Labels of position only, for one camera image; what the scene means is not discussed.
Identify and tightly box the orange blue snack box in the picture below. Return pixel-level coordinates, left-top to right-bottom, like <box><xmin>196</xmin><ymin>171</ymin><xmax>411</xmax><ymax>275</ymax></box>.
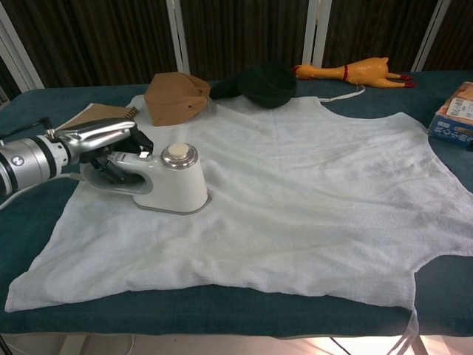
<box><xmin>427</xmin><ymin>81</ymin><xmax>473</xmax><ymax>151</ymax></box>

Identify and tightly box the brown paper bag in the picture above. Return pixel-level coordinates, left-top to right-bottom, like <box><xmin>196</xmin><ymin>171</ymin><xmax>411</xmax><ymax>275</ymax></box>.
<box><xmin>143</xmin><ymin>72</ymin><xmax>211</xmax><ymax>127</ymax></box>

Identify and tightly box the white handheld iron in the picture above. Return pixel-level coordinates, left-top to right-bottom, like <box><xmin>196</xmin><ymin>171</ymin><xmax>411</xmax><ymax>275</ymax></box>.
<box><xmin>79</xmin><ymin>143</ymin><xmax>212</xmax><ymax>214</ymax></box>

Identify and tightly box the white partition post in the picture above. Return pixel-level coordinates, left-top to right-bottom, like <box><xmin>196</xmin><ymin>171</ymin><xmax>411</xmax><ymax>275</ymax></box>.
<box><xmin>302</xmin><ymin>0</ymin><xmax>331</xmax><ymax>67</ymax></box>
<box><xmin>165</xmin><ymin>0</ymin><xmax>192</xmax><ymax>75</ymax></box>
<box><xmin>0</xmin><ymin>16</ymin><xmax>45</xmax><ymax>89</ymax></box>
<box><xmin>411</xmin><ymin>0</ymin><xmax>460</xmax><ymax>73</ymax></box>

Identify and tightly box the black cap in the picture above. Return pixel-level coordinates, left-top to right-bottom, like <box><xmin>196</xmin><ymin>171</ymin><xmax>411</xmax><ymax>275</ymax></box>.
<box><xmin>209</xmin><ymin>61</ymin><xmax>298</xmax><ymax>109</ymax></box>

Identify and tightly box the yellow rubber chicken toy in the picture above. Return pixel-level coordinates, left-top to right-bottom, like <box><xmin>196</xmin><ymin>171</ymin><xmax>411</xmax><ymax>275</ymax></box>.
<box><xmin>291</xmin><ymin>56</ymin><xmax>418</xmax><ymax>89</ymax></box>

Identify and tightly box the white cloth garment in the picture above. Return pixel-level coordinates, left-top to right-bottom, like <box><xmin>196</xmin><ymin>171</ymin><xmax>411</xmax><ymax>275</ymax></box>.
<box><xmin>4</xmin><ymin>84</ymin><xmax>473</xmax><ymax>355</ymax></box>

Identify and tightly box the brown spiral notebook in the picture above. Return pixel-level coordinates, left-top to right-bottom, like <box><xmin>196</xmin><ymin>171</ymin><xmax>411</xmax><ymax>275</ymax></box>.
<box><xmin>55</xmin><ymin>102</ymin><xmax>140</xmax><ymax>134</ymax></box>

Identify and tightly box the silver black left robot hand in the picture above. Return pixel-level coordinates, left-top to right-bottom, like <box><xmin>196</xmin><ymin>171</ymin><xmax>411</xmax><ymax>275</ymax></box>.
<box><xmin>50</xmin><ymin>117</ymin><xmax>154</xmax><ymax>185</ymax></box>

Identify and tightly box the dark blue table cover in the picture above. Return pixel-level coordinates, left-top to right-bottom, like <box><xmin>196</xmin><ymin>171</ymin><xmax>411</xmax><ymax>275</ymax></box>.
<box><xmin>0</xmin><ymin>70</ymin><xmax>473</xmax><ymax>338</ymax></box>

